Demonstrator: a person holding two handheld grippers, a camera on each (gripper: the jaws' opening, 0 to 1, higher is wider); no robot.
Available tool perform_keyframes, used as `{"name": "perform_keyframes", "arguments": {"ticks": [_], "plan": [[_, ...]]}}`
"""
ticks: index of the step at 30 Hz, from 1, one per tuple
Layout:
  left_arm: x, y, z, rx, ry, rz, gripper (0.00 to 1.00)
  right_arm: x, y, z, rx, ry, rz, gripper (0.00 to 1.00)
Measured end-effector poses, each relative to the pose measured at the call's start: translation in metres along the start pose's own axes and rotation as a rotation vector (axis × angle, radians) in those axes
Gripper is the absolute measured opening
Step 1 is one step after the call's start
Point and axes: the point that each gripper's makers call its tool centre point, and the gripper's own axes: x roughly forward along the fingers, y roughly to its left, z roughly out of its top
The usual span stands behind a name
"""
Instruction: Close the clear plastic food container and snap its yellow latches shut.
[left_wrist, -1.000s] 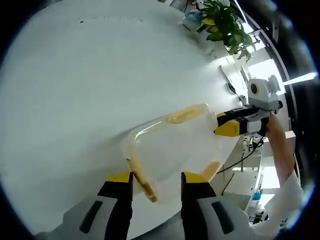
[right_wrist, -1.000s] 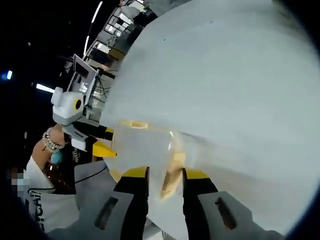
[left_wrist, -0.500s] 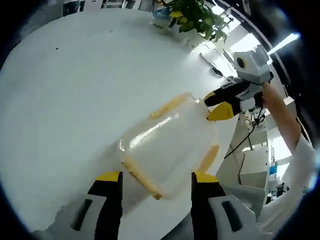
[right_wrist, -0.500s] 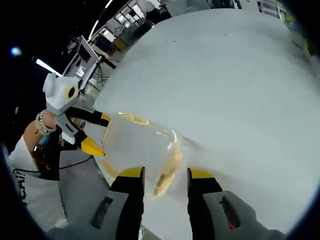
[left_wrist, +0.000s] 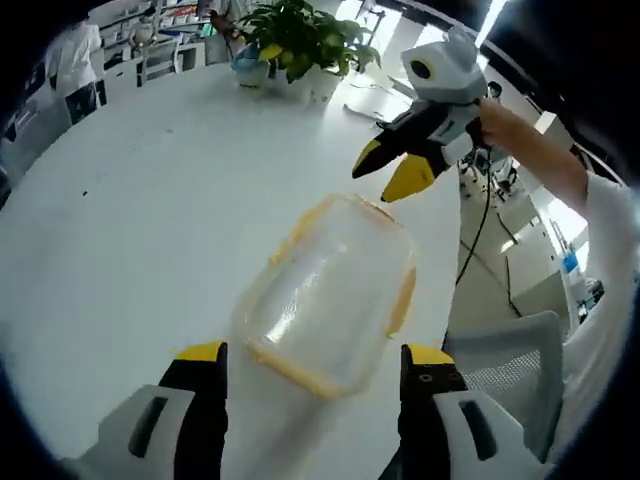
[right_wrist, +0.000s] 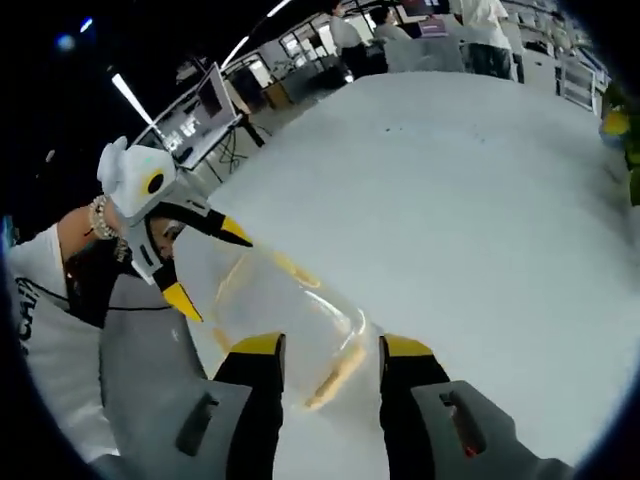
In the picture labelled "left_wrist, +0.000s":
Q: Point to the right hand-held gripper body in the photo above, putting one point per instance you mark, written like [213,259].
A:
[450,75]

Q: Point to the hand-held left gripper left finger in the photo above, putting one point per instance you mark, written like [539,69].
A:
[165,430]

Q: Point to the white paper sheet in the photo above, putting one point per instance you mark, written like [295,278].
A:
[367,109]

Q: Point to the person's right hand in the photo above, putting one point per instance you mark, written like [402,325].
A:
[494,122]

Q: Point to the white mesh office chair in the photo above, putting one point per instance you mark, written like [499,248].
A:
[510,365]

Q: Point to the green potted plant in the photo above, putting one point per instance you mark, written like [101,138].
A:
[305,30]

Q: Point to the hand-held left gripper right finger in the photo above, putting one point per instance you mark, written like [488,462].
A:
[450,430]

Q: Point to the person's arm white sleeve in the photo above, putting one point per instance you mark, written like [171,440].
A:
[605,310]

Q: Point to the white plant pot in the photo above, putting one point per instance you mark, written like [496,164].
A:
[320,85]

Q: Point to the clear plastic container yellow rim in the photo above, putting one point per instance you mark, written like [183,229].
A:
[400,305]

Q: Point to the white slatted chair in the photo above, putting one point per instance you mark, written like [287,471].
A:
[160,62]

